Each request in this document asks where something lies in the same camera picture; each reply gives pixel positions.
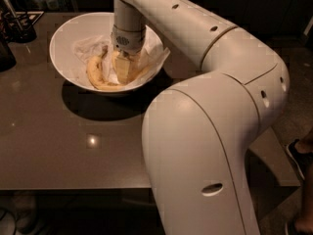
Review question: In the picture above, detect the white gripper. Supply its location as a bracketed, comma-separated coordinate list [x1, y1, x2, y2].
[112, 26, 146, 84]

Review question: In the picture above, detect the yellow banana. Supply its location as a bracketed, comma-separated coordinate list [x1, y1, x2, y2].
[112, 49, 150, 84]
[86, 45, 122, 91]

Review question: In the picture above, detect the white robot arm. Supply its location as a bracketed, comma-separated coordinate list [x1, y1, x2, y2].
[116, 0, 290, 235]

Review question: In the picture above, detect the white bowl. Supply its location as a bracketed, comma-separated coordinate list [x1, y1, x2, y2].
[49, 12, 165, 96]

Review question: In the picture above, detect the white paper liner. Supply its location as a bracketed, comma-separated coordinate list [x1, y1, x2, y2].
[71, 16, 172, 86]

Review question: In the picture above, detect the dark container at left edge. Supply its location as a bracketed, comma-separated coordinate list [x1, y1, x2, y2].
[0, 36, 17, 71]

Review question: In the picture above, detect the white stick in holder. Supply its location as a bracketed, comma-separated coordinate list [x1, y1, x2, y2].
[3, 0, 22, 30]

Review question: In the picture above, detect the person's leg and foot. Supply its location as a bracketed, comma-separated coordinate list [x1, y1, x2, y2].
[285, 127, 313, 235]

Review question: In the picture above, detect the black wire utensil holder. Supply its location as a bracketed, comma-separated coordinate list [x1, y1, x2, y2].
[3, 12, 37, 43]

